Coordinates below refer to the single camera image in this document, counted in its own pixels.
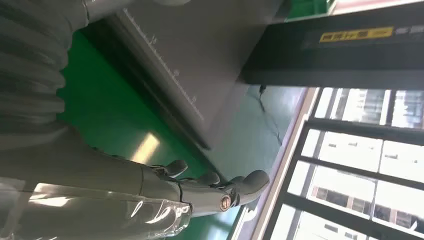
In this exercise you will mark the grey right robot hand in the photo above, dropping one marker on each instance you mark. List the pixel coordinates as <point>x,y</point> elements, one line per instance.
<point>82,192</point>

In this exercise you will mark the black window frame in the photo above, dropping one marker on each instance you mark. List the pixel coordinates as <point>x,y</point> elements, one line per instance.
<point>344,159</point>

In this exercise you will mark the grey conveyor side panel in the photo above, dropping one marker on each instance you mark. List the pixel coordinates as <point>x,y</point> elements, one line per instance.
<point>198,49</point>

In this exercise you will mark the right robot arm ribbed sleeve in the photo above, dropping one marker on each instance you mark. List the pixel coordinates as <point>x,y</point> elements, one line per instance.
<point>30,66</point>

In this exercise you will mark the yellow machine label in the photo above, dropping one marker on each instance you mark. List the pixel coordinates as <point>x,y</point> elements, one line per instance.
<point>356,34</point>

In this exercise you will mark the black inbound machine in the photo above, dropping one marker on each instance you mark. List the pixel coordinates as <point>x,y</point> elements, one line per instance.
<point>331,63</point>

